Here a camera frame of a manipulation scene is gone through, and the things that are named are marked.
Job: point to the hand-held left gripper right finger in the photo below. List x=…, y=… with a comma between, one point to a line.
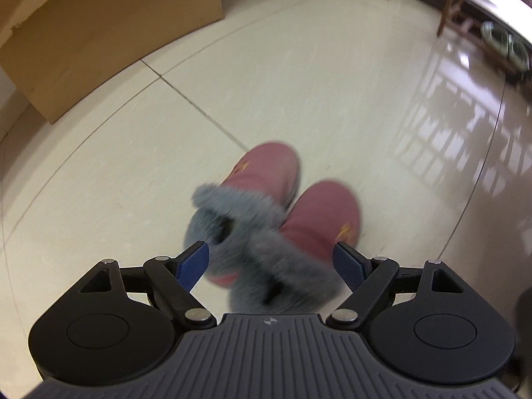
x=349, y=264

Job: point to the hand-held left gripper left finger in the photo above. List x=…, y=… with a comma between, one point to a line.
x=193, y=264

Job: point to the wooden shoe rack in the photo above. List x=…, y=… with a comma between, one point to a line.
x=446, y=8

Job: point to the brown cardboard box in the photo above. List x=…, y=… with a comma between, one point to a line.
x=104, y=29

